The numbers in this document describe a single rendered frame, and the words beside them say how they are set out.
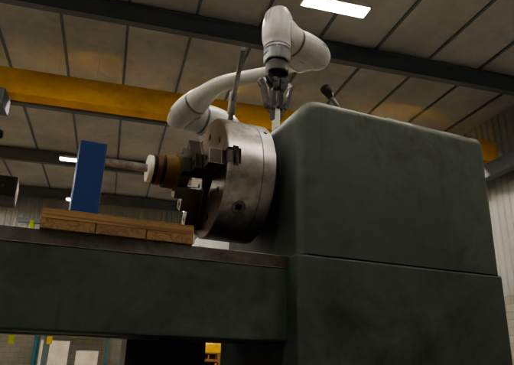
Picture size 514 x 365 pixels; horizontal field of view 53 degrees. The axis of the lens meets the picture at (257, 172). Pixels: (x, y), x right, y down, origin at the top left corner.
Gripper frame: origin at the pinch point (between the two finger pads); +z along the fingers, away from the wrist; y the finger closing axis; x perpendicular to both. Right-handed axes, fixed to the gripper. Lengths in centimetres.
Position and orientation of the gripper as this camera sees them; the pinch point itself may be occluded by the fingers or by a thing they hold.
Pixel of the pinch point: (275, 120)
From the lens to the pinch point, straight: 163.5
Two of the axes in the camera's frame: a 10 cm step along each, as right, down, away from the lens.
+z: -0.3, 9.4, -3.4
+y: -9.2, -1.6, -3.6
